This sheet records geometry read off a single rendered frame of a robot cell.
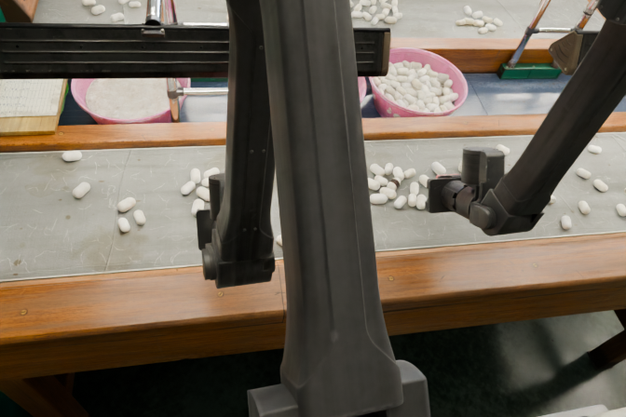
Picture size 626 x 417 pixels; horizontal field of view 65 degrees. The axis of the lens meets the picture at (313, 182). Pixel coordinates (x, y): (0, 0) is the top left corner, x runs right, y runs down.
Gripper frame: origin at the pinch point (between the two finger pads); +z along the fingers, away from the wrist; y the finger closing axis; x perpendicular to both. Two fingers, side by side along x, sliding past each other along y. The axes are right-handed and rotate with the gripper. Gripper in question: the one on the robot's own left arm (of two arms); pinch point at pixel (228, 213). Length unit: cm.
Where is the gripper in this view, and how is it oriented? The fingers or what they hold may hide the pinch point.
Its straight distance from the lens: 86.3
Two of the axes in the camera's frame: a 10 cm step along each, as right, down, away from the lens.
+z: -2.0, -1.9, 9.6
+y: -9.8, 0.6, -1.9
